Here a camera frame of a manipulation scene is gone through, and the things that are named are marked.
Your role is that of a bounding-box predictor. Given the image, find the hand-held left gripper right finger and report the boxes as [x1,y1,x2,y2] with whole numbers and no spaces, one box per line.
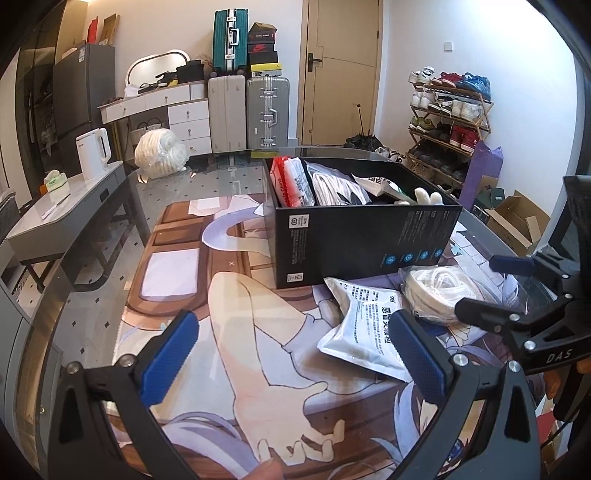
[379,308,541,480]

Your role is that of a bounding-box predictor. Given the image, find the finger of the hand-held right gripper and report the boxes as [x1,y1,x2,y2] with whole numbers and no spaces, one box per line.
[455,298,571,352]
[489,254,578,296]

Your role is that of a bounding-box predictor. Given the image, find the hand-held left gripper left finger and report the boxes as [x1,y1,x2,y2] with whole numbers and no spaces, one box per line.
[48,309,200,480]

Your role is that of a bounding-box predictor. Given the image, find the clear bag of white cord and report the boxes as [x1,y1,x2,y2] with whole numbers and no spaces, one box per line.
[399,267,476,326]

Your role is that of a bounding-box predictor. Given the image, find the silver white pouch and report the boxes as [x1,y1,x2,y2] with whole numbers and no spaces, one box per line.
[318,277,414,383]

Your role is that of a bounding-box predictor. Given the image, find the white plush toy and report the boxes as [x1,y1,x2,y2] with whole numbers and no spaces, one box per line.
[394,186,445,206]

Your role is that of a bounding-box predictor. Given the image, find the black cardboard box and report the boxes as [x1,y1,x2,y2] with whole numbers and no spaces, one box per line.
[263,156,463,291]

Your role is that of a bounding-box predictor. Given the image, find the white and green packet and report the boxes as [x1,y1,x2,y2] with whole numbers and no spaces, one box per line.
[355,174,411,201]

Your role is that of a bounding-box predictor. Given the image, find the clear bag of white laces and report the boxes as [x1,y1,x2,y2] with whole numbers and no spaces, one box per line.
[305,159,372,206]

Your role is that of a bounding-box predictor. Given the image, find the red and white packet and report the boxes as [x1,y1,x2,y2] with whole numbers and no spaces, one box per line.
[269,156,317,208]

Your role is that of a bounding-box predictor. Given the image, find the person's left hand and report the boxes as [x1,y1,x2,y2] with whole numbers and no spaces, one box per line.
[249,459,284,480]

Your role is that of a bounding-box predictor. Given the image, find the open cardboard box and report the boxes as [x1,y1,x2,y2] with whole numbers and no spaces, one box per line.
[485,190,552,257]

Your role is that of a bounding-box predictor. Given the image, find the dark green box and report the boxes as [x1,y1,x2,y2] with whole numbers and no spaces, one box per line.
[475,191,504,212]

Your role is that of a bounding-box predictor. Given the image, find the purple bag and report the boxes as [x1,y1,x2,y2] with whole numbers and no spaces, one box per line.
[457,141,504,213]

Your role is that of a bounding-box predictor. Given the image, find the printed table mat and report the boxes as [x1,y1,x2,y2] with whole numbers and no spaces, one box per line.
[108,196,555,478]

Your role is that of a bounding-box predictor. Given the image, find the grey drawer cabinet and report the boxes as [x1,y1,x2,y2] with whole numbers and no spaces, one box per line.
[0,277,63,444]

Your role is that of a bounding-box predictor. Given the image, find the wooden shoe rack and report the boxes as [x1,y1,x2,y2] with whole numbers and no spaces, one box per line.
[405,83,494,195]

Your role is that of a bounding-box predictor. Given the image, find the grey side table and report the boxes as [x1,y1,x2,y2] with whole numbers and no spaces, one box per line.
[7,161,139,291]

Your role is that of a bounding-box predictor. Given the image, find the rows of shoes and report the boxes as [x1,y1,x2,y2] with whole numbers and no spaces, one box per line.
[407,66,492,195]

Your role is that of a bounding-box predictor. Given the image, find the black umbrella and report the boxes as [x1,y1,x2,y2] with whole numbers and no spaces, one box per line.
[344,104,384,151]

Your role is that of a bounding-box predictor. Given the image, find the white fluffy bundle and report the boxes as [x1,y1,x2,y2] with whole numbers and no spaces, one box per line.
[134,129,189,178]

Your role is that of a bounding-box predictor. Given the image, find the green and white tissue box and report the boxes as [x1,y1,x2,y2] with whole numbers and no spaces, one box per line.
[39,170,69,193]

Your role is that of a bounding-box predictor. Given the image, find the white electric kettle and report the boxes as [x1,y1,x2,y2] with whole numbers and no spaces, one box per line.
[76,128,112,181]

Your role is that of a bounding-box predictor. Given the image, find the woven basket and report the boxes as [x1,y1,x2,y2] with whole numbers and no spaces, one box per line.
[127,122,160,148]

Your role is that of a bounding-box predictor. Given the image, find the white dresser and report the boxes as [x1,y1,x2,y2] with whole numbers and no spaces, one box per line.
[98,80,213,155]

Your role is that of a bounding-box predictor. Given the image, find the beige suitcase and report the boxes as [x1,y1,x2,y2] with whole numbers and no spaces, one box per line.
[208,75,247,153]

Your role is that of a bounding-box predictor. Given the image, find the beige wooden door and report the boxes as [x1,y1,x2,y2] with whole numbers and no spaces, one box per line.
[299,0,384,147]

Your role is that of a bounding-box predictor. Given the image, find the silver suitcase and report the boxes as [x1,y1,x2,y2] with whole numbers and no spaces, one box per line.
[246,76,291,149]

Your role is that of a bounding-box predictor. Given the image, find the grey refrigerator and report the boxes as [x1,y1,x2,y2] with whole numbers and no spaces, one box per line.
[53,44,116,167]

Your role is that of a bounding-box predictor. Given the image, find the black bag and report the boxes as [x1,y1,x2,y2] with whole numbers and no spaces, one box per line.
[176,61,206,85]

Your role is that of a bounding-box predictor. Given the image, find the oval white-framed mirror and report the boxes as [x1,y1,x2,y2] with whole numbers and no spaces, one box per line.
[126,48,191,88]

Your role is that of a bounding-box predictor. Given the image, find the dark tall cabinet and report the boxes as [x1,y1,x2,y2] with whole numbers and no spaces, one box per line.
[14,0,88,185]

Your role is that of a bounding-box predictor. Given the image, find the teal suitcase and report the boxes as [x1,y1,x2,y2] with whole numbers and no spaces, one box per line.
[213,9,249,77]

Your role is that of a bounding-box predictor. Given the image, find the flat brown cardboard box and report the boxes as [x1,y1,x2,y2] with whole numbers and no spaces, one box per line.
[100,14,121,46]

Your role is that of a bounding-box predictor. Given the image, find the dark brown shoe box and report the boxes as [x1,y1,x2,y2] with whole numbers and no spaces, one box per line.
[248,22,279,44]

